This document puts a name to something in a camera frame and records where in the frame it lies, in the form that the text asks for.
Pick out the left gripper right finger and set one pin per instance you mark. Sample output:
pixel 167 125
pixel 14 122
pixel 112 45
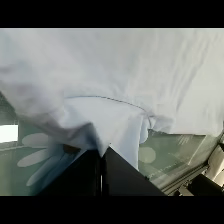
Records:
pixel 123 180

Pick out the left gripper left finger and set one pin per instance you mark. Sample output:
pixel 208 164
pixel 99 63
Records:
pixel 83 176

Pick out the light blue T-shirt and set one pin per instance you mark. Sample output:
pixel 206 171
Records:
pixel 113 73

